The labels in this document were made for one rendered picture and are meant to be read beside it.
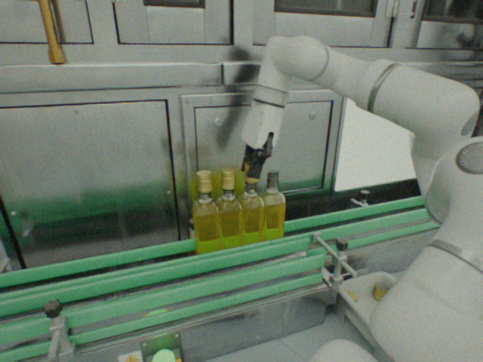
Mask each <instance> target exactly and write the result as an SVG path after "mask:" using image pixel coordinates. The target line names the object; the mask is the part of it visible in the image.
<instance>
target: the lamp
mask: <svg viewBox="0 0 483 362"><path fill-rule="evenodd" d="M152 362H175V358H174V354H173V353H172V352H171V351H169V350H161V351H159V352H158V353H157V354H156V355H155V356H154V358H153V360H152Z"/></svg>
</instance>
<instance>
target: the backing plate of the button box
mask: <svg viewBox="0 0 483 362"><path fill-rule="evenodd" d="M139 343H140V350H141V354H142V358H143V362H146V358H147V357H149V356H152V355H154V354H157V353H158V352H159V351H161V350H169V351H170V350H173V349H176V348H178V349H180V358H181V359H182V362H184V355H183V345H182V342H181V334H180V330H179V331H177V332H173V333H169V334H164V335H162V336H157V337H154V338H151V339H145V340H143V341H139Z"/></svg>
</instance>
